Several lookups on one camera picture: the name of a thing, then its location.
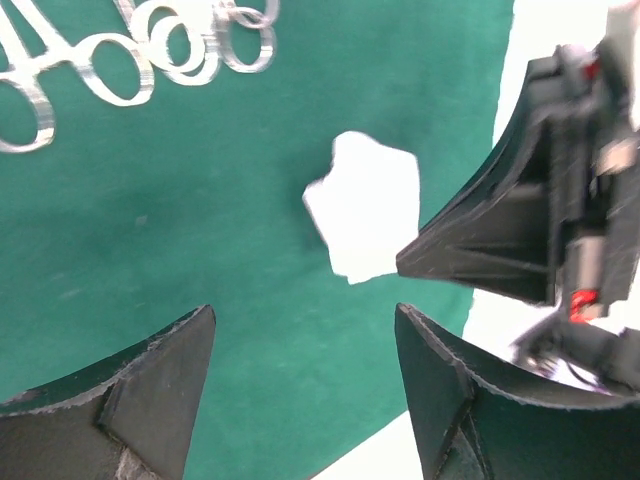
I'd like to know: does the steel scissors right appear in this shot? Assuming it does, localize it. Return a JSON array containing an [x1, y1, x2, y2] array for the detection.
[[114, 0, 279, 86]]

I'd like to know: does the green surgical cloth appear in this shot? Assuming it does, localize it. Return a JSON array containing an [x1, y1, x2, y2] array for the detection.
[[1, 1, 513, 479]]

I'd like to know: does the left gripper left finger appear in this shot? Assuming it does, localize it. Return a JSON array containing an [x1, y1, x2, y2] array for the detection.
[[1, 305, 216, 479]]

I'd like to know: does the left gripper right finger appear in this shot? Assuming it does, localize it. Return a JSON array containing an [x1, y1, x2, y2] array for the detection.
[[395, 304, 639, 479]]

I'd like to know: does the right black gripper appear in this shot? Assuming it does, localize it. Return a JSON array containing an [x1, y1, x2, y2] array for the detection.
[[396, 44, 639, 395]]

